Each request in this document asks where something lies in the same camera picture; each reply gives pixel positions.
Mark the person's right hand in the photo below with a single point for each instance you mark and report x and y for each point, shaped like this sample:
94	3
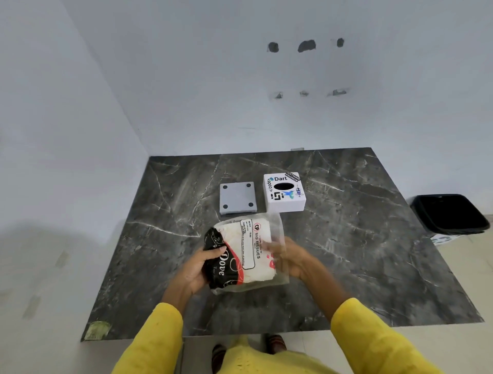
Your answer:
298	262

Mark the brown striped shoe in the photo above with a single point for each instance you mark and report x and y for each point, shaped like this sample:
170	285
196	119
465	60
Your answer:
275	343
218	358

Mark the white tissue box with stickers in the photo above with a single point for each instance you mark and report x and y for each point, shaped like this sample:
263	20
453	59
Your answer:
285	196

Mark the person's right forearm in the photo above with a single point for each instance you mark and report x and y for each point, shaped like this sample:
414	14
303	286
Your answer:
362	331

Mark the person's right fingers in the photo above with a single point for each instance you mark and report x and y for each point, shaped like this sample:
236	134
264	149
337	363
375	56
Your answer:
278	252

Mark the person's left hand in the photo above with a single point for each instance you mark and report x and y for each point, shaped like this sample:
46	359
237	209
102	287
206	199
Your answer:
192	274

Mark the yellow knit garment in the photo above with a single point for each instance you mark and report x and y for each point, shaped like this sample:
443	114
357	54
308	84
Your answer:
269	360

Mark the yellowish tape piece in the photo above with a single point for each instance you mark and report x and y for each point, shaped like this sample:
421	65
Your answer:
97	330

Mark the black-lined waste bin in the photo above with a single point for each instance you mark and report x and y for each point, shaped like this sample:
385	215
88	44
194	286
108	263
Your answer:
448	214

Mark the person's left forearm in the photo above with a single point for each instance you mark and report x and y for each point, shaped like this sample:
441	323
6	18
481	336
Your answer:
154	339

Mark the clear plastic tissue packet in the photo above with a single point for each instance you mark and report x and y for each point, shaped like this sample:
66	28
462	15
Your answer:
250	250

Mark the person's left thumb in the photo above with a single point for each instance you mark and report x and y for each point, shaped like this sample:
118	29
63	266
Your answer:
216	252

